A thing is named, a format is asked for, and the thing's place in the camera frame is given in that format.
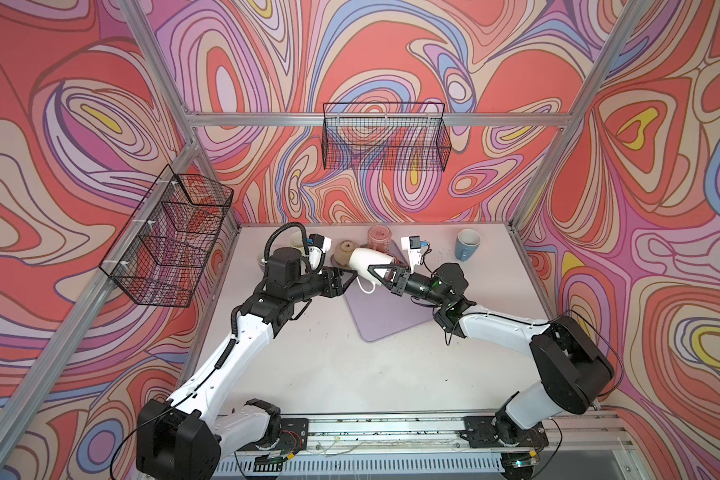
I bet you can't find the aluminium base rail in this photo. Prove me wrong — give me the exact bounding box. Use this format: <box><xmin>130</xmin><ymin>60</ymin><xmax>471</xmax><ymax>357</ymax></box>
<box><xmin>209</xmin><ymin>411</ymin><xmax>648</xmax><ymax>479</ymax></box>

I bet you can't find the pink patterned mug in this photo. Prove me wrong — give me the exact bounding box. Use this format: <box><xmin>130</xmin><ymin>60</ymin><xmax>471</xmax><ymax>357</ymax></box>
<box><xmin>367</xmin><ymin>224</ymin><xmax>392</xmax><ymax>253</ymax></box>

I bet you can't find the black wire basket back wall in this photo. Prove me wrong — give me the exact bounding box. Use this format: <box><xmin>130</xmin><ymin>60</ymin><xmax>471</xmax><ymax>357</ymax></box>
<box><xmin>321</xmin><ymin>100</ymin><xmax>452</xmax><ymax>172</ymax></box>

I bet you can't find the blue floral mug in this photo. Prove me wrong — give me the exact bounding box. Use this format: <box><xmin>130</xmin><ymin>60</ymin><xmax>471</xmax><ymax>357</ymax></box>
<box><xmin>454</xmin><ymin>229</ymin><xmax>481</xmax><ymax>262</ymax></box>

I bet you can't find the light green mug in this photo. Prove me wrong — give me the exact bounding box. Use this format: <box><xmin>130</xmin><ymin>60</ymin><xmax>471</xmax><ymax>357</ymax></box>
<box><xmin>289</xmin><ymin>231</ymin><xmax>306</xmax><ymax>254</ymax></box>

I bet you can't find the black wire basket wall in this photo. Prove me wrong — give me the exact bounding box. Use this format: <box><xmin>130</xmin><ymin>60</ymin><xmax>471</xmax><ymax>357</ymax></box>
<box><xmin>99</xmin><ymin>166</ymin><xmax>234</xmax><ymax>308</ymax></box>
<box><xmin>321</xmin><ymin>100</ymin><xmax>452</xmax><ymax>172</ymax></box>

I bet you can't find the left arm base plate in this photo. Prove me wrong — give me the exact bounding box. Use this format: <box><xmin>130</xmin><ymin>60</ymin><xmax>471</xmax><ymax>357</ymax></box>
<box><xmin>241</xmin><ymin>417</ymin><xmax>309</xmax><ymax>455</ymax></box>

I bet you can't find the lavender tray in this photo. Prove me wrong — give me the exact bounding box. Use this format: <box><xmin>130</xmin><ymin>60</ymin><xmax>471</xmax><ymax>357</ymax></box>
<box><xmin>343</xmin><ymin>242</ymin><xmax>438</xmax><ymax>344</ymax></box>

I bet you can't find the white mug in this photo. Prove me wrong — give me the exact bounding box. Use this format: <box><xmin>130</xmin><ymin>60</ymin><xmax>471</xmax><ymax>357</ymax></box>
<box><xmin>348</xmin><ymin>247</ymin><xmax>395</xmax><ymax>295</ymax></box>

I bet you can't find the black wire basket left wall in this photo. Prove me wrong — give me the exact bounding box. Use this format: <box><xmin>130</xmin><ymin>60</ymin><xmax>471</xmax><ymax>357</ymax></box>
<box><xmin>99</xmin><ymin>166</ymin><xmax>234</xmax><ymax>308</ymax></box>

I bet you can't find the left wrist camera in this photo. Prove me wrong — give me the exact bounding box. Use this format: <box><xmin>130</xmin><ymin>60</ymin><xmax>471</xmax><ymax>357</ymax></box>
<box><xmin>305</xmin><ymin>234</ymin><xmax>332</xmax><ymax>272</ymax></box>

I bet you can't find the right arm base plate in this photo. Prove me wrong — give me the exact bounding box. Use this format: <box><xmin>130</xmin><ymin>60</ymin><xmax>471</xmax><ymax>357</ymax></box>
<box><xmin>458</xmin><ymin>416</ymin><xmax>549</xmax><ymax>450</ymax></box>

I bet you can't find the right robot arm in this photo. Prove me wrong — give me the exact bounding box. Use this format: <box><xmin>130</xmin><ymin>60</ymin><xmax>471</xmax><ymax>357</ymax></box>
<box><xmin>359</xmin><ymin>263</ymin><xmax>615</xmax><ymax>446</ymax></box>

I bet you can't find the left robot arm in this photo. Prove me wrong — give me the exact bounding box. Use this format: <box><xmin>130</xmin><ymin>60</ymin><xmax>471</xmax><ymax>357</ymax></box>
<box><xmin>126</xmin><ymin>222</ymin><xmax>356</xmax><ymax>479</ymax></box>

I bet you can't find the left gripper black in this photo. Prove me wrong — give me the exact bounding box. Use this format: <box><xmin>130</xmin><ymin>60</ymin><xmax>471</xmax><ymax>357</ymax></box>
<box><xmin>285</xmin><ymin>265</ymin><xmax>358</xmax><ymax>306</ymax></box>

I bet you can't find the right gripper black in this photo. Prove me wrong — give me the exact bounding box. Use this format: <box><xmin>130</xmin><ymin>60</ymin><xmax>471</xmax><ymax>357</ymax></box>
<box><xmin>367</xmin><ymin>263</ymin><xmax>448</xmax><ymax>307</ymax></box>

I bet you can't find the beige ceramic teapot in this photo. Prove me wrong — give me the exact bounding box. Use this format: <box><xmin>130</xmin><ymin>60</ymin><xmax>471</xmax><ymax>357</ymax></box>
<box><xmin>333</xmin><ymin>240</ymin><xmax>358</xmax><ymax>268</ymax></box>

